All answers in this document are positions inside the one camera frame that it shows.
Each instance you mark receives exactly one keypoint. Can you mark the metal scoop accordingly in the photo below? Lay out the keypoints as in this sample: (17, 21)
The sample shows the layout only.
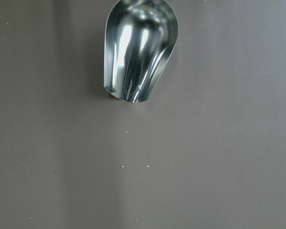
(140, 37)

